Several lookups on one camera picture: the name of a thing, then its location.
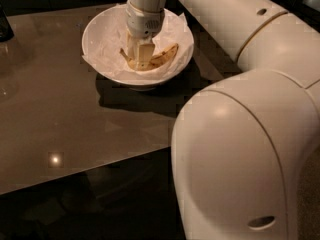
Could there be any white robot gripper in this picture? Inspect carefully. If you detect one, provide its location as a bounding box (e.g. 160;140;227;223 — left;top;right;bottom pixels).
126;2;165;70

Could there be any yellow spotted banana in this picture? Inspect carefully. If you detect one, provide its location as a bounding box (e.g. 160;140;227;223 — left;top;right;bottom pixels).
119;43;179;71

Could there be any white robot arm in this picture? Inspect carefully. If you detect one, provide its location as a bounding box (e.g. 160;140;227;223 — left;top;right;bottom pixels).
128;0;320;240

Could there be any white ceramic bowl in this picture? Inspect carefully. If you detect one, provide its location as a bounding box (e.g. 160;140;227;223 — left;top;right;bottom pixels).
81;2;195;91

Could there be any white crumpled paper liner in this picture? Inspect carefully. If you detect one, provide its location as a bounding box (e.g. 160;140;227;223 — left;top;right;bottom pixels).
81;4;195;79

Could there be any dark object at table edge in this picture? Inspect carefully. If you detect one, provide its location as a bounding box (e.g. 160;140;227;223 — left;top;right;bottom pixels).
0;4;14;42

